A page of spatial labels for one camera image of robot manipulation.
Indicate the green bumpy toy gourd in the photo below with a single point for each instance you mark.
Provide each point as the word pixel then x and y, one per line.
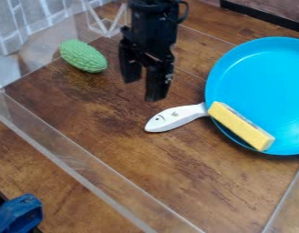
pixel 83 56

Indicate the blue round plate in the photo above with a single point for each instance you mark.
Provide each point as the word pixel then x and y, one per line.
pixel 255 79

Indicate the yellow rectangular block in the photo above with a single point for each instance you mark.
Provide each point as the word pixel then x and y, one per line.
pixel 241 126

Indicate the clear acrylic wall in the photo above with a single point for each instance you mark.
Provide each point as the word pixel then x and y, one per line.
pixel 285 218
pixel 97 22
pixel 146 212

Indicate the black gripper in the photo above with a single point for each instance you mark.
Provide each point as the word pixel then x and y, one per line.
pixel 151 35

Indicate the clear acrylic right wall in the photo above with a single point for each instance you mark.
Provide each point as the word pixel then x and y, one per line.
pixel 285 218

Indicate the grey checked curtain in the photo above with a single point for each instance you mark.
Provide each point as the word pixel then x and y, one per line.
pixel 23 17

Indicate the clear acrylic front wall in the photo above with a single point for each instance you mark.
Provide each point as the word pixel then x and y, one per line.
pixel 146 212

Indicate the clear acrylic back wall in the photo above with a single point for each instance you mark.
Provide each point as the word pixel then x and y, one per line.
pixel 97 22

